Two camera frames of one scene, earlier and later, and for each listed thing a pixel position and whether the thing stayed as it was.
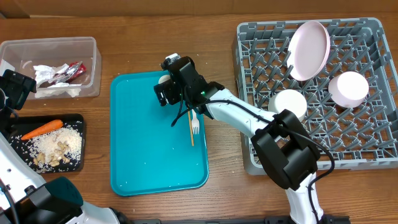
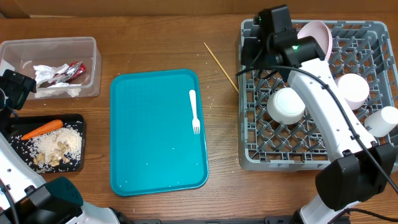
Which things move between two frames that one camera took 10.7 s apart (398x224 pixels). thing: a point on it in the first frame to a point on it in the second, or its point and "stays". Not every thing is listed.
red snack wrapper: x=76 y=69 stays
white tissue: x=45 y=88 stays
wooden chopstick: x=191 y=128 to x=220 y=65
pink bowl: x=348 y=89 stays
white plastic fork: x=195 y=123 stays
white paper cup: x=163 y=78 to x=382 y=122
